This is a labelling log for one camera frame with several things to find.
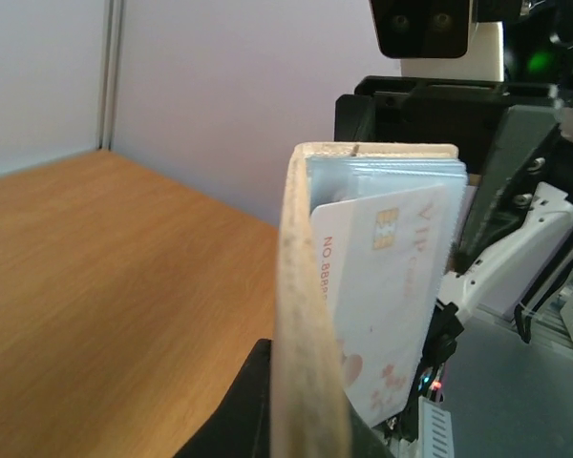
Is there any grey slotted cable duct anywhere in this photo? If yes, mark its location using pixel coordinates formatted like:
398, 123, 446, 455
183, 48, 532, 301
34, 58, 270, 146
416, 397, 455, 458

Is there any beige card holder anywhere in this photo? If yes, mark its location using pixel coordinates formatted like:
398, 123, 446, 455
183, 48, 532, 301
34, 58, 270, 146
269, 142, 468, 457

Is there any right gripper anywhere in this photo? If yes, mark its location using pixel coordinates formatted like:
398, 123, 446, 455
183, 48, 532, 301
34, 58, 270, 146
333, 76, 561, 274

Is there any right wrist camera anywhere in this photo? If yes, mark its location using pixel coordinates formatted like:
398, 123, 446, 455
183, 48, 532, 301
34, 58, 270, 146
370, 0, 515, 82

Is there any white VIP card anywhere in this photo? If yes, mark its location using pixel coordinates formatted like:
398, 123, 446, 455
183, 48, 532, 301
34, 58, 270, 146
310, 185, 449, 427

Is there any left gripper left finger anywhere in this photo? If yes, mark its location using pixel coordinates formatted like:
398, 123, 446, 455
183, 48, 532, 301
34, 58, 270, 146
175, 339, 272, 458

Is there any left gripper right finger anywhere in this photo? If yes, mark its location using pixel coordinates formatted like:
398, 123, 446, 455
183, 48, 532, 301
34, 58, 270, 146
350, 409, 394, 458

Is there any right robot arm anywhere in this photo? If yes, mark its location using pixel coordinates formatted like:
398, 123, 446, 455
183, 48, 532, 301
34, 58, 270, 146
334, 1, 573, 441

